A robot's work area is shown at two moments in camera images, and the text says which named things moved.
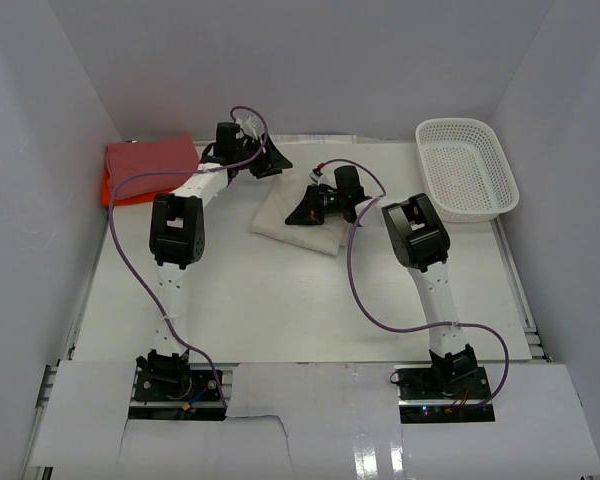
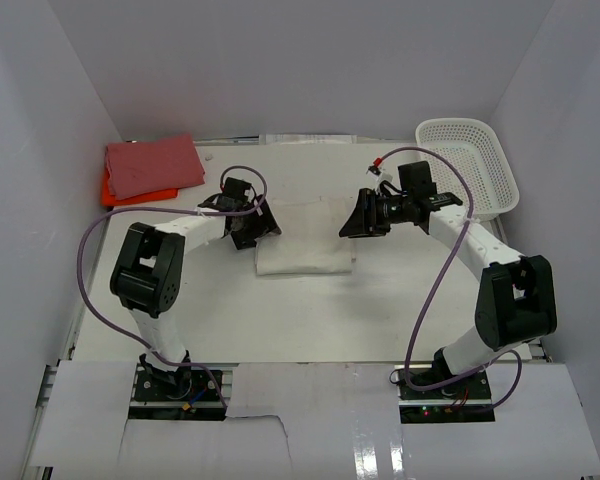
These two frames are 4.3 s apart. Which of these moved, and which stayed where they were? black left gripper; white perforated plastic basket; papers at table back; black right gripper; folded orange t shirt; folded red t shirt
Moved: black right gripper; black left gripper
Stayed: folded orange t shirt; folded red t shirt; papers at table back; white perforated plastic basket
